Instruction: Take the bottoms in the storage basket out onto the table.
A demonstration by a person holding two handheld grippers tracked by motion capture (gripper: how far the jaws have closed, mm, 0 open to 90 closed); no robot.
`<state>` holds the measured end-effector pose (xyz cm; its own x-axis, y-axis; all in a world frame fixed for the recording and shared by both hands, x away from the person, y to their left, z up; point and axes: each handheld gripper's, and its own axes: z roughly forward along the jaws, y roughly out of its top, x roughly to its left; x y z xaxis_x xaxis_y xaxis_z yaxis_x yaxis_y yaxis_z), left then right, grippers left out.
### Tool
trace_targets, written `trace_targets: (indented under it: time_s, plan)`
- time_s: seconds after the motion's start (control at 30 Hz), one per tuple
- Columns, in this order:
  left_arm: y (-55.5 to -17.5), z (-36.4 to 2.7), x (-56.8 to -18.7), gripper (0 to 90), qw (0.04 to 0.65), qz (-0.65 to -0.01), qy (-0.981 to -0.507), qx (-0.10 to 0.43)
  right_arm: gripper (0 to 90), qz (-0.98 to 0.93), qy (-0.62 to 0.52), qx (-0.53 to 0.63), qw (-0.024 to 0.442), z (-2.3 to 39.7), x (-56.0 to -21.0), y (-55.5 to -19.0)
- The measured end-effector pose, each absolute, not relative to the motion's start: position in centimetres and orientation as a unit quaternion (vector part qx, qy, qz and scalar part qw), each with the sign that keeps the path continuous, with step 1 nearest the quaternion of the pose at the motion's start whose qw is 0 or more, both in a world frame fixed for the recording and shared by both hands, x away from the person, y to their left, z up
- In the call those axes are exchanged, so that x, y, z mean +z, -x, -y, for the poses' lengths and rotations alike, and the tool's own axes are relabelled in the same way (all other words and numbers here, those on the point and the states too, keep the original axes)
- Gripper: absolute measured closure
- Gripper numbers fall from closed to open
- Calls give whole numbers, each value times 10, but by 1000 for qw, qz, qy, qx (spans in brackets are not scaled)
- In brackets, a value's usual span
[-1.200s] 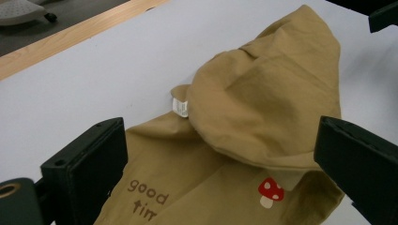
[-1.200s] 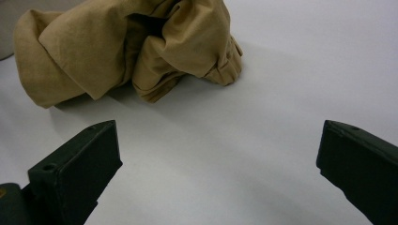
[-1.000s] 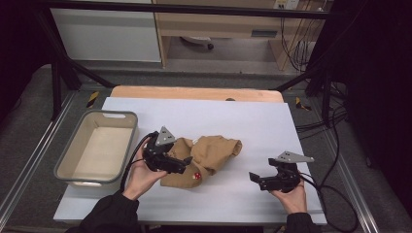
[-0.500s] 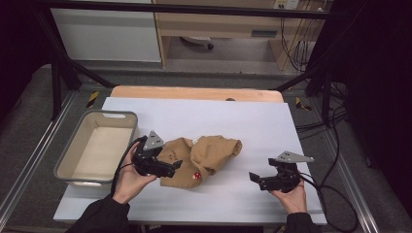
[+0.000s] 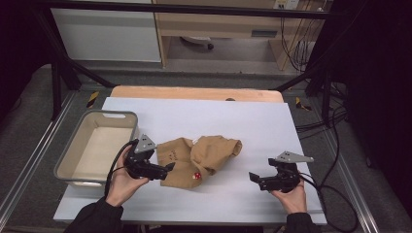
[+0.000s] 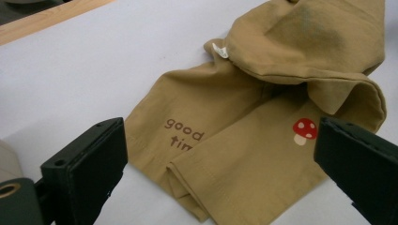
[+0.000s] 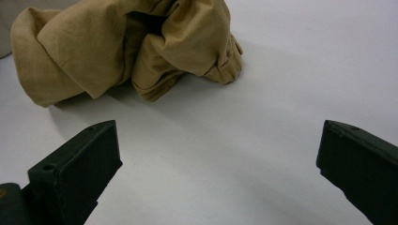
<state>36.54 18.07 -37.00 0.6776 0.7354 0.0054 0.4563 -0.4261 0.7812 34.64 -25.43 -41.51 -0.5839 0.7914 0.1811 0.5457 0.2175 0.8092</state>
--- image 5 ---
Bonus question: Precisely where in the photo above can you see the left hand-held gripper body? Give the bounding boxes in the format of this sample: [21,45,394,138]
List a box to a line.
[124,133,169,182]

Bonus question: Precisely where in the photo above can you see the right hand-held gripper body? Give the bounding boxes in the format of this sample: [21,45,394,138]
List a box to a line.
[258,150,315,194]

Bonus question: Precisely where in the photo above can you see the tan cloth garment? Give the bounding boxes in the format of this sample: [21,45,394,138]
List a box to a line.
[155,135,244,190]

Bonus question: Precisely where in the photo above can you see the beige plastic basket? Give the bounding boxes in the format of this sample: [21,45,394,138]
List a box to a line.
[53,109,141,190]

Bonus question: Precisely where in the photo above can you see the person's right hand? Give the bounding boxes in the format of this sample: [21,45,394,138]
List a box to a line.
[271,180,308,215]

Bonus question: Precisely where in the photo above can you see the person's left hand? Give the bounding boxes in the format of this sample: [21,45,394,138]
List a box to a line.
[105,145,151,209]

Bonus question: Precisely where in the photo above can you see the yellow black tape marker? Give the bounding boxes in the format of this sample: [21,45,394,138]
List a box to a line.
[86,90,100,110]
[293,96,313,113]

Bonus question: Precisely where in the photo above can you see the white table board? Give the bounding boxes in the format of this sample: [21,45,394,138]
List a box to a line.
[52,96,328,226]

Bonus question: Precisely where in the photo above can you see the black metal stand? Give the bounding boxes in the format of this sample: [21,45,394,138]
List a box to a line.
[32,9,117,121]
[274,57,335,128]

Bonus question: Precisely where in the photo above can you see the office chair base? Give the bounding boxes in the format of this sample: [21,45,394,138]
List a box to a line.
[180,35,215,50]

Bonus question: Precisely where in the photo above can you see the white cabinet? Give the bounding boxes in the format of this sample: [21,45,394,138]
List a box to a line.
[50,7,162,63]

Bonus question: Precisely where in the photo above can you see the dark curtain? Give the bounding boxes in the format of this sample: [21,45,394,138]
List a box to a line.
[0,0,54,122]
[319,0,412,210]

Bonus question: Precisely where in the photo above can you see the light wooden desk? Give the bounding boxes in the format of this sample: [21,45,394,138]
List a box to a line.
[152,0,326,71]

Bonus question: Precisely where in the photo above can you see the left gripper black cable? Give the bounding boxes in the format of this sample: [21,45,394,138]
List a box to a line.
[103,138,140,197]

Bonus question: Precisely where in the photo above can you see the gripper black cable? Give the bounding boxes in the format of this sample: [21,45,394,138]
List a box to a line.
[298,173,360,233]
[103,138,140,197]

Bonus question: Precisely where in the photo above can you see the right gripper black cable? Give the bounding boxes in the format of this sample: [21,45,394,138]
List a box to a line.
[298,173,360,233]

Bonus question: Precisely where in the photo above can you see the aluminium rail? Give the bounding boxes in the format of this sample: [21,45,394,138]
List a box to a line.
[0,91,78,224]
[324,129,381,233]

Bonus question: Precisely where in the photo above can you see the black floor cables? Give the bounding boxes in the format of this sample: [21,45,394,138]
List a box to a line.
[295,82,350,190]

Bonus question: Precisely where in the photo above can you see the hanging black cables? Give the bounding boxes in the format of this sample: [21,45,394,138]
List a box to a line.
[279,17,318,73]

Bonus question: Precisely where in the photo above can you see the black metal frame bar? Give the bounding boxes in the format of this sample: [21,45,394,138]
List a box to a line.
[32,0,344,19]

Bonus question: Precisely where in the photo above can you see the white wall socket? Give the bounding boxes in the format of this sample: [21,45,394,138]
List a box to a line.
[273,0,301,11]

